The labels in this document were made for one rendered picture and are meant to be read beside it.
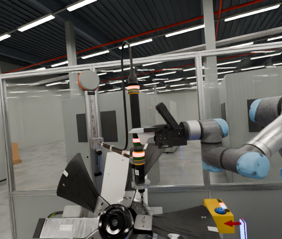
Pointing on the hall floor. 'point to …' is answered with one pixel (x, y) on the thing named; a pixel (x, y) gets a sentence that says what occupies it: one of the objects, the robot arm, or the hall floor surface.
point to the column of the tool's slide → (98, 181)
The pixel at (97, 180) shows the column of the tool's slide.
